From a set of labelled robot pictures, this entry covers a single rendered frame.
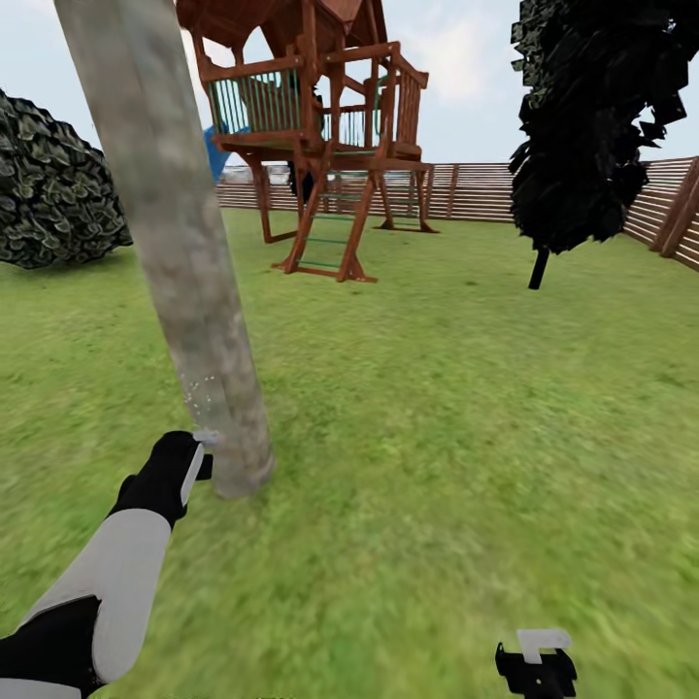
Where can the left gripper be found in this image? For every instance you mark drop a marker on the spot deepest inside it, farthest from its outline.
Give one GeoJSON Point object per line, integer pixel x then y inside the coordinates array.
{"type": "Point", "coordinates": [206, 468]}

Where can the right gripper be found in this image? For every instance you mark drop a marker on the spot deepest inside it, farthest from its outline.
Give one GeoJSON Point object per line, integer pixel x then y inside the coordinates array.
{"type": "Point", "coordinates": [556, 669]}

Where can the bush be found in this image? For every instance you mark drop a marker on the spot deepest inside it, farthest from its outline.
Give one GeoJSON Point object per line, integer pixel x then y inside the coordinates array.
{"type": "Point", "coordinates": [57, 196]}

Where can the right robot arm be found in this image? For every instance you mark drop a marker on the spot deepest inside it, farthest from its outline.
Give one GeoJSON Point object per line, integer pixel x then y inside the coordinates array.
{"type": "Point", "coordinates": [539, 675]}

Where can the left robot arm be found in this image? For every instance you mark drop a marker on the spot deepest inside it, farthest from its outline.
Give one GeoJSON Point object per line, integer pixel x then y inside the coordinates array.
{"type": "Point", "coordinates": [89, 627]}

